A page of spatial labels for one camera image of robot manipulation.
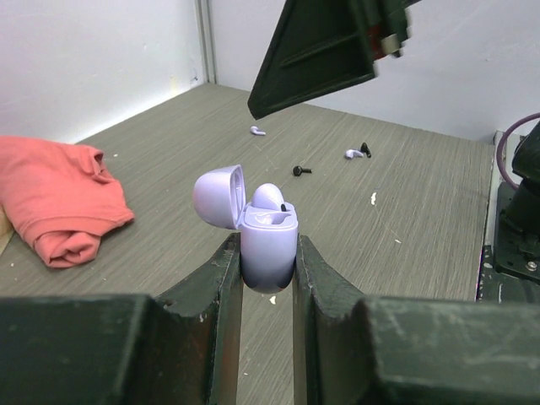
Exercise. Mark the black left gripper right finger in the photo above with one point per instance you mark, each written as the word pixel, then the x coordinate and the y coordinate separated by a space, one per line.
pixel 354 348

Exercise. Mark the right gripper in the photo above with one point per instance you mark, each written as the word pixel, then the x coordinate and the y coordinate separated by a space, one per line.
pixel 321 47

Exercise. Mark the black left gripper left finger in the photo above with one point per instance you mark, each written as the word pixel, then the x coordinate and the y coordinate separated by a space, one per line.
pixel 181 347

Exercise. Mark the lilac earbud case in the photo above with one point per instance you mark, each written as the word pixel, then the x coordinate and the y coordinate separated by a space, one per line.
pixel 268 239

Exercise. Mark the lilac earbud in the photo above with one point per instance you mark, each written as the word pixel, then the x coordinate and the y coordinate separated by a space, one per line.
pixel 268 196
pixel 257 131
pixel 353 153

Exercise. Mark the black earbud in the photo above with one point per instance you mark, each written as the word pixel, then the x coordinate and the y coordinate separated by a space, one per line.
pixel 366 150
pixel 299 170

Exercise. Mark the salmon folded shirt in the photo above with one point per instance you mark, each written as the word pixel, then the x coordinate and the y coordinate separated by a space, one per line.
pixel 60 198

